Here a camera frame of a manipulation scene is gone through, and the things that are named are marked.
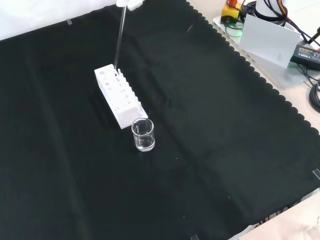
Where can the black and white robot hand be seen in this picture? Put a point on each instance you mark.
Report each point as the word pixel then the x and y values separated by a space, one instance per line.
pixel 133 3

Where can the clear glass rod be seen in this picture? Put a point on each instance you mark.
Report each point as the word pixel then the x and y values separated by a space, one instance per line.
pixel 120 37

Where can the white test tube rack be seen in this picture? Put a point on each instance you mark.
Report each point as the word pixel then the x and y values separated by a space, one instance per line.
pixel 120 105

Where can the small clear glass beaker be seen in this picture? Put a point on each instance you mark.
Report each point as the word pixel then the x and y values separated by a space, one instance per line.
pixel 143 140

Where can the clear tape strip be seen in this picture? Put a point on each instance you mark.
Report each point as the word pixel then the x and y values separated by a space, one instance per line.
pixel 195 237
pixel 69 22
pixel 316 174

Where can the yellow emergency stop button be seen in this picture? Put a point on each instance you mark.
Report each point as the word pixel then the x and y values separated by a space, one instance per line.
pixel 228 13

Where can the white folded card board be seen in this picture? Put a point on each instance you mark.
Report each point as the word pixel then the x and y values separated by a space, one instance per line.
pixel 267 37

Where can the black scalloped bench cloth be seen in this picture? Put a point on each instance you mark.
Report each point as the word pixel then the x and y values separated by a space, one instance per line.
pixel 75 162

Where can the black power adapter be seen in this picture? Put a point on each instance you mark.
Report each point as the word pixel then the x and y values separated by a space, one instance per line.
pixel 307 53

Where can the grey metal base plate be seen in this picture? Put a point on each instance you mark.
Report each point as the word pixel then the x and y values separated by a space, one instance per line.
pixel 287 77

